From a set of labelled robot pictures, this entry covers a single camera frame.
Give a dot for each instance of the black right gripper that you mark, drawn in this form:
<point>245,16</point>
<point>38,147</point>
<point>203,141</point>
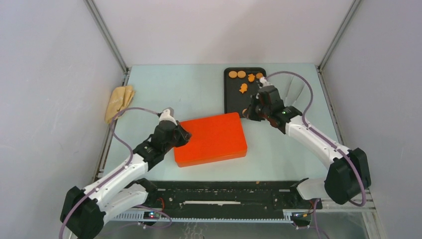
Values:
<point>249,114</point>

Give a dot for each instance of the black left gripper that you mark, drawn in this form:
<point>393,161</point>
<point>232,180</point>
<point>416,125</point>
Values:
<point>185,136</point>

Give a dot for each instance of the black cookie tray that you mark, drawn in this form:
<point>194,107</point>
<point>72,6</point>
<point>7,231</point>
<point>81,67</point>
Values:
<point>239,84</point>

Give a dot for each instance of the metal tongs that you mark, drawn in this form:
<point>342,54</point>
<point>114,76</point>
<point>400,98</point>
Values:
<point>294,90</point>

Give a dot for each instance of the orange box lid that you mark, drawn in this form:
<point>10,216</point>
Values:
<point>213,139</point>

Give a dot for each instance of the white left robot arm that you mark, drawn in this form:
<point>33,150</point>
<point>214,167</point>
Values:
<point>86,210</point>

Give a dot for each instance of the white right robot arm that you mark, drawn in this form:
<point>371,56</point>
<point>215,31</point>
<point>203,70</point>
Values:
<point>348,171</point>

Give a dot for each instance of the star orange cookie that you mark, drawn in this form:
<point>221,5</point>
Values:
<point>243,88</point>

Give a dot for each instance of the yellow cloth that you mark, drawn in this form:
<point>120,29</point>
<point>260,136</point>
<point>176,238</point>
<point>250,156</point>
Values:
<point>120,99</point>

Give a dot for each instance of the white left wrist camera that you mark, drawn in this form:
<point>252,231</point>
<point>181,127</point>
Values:
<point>168,115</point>

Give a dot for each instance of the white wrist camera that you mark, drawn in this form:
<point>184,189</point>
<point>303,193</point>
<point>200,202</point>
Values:
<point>168,115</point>
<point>263,82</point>

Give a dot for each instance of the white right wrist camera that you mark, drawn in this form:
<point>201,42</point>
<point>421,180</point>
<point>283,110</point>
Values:
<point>263,82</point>

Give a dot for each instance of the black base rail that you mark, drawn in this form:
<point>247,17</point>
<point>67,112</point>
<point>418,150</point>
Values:
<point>229,200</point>

